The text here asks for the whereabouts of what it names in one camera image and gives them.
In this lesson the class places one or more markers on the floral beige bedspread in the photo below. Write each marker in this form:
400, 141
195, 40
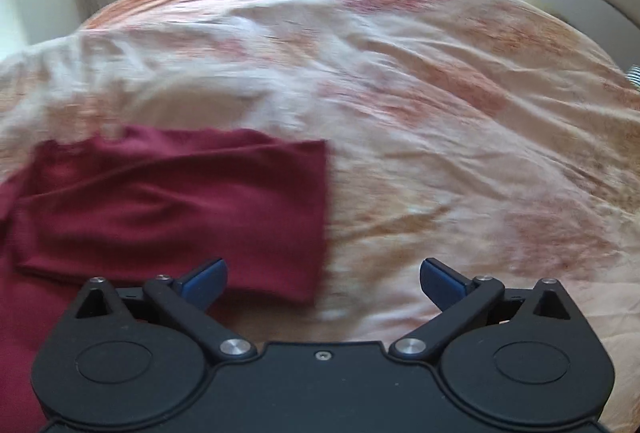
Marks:
425, 113

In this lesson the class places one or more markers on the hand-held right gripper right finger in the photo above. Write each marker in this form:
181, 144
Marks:
442, 284

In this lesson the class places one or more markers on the maroon garment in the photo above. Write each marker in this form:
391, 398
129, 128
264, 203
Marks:
175, 213

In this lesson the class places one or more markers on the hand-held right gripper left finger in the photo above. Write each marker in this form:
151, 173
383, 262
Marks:
202, 284

